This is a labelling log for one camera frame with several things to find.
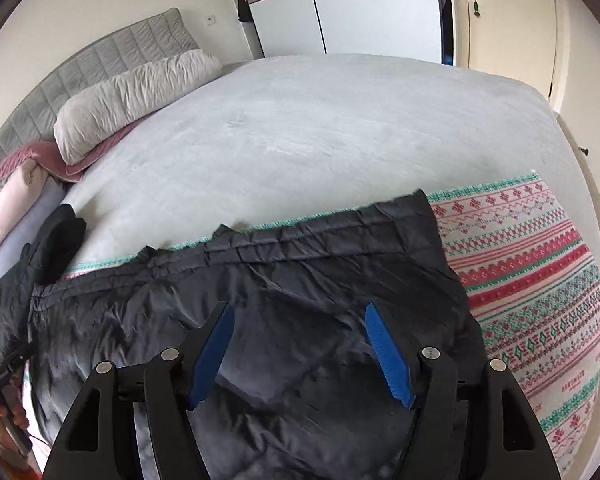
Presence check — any white wardrobe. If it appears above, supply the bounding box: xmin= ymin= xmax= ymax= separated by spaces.
xmin=231 ymin=0 xmax=458 ymax=67

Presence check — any grey quilted headboard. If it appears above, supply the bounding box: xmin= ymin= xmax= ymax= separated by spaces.
xmin=0 ymin=7 xmax=202 ymax=202

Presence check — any pale pink pillow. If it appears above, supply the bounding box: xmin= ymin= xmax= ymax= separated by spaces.
xmin=0 ymin=164 xmax=51 ymax=268

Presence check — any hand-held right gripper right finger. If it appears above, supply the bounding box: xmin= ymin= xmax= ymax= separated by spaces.
xmin=364 ymin=301 xmax=563 ymax=480

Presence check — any patterned knit blanket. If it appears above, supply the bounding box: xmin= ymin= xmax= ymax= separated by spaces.
xmin=22 ymin=172 xmax=600 ymax=480

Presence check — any light blue pillow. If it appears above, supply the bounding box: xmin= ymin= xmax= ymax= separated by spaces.
xmin=0 ymin=180 xmax=77 ymax=286

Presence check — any large black quilted jacket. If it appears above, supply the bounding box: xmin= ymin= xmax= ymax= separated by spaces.
xmin=27 ymin=188 xmax=486 ymax=480

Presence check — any small black quilted jacket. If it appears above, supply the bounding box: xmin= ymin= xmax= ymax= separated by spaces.
xmin=0 ymin=204 xmax=88 ymax=366

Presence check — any cream door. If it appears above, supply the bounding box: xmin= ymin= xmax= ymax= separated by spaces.
xmin=457 ymin=0 xmax=558 ymax=108

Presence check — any grey bed sheet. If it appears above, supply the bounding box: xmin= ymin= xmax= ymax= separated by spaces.
xmin=60 ymin=52 xmax=600 ymax=273

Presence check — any person's left hand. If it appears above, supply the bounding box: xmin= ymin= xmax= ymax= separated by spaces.
xmin=0 ymin=394 xmax=31 ymax=441

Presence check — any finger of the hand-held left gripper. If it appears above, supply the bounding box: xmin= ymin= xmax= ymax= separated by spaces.
xmin=0 ymin=341 xmax=35 ymax=386

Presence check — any beige pillow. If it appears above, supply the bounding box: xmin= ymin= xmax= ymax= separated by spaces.
xmin=53 ymin=49 xmax=224 ymax=166

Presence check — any dusty pink blanket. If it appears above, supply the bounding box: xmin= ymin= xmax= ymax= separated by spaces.
xmin=0 ymin=122 xmax=143 ymax=197

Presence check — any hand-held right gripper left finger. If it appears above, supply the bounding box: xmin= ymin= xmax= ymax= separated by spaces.
xmin=42 ymin=301 xmax=237 ymax=480

